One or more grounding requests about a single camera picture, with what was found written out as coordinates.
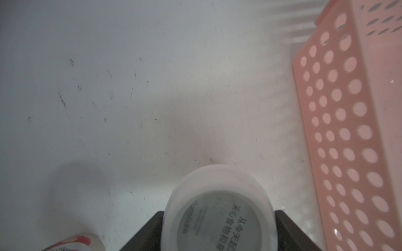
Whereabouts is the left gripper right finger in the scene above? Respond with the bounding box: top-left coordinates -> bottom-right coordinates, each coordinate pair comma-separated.
274,210 -> 321,251

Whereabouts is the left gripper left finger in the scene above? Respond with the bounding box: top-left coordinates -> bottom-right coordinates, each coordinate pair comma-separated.
120,211 -> 164,251

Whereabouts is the green label yogurt cup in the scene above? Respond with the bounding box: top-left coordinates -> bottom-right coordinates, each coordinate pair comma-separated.
42,233 -> 106,251

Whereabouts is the red label yogurt cup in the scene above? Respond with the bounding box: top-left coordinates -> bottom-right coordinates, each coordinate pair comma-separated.
160,164 -> 278,251

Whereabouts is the pink plastic basket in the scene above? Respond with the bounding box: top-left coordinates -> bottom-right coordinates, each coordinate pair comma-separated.
292,1 -> 402,251

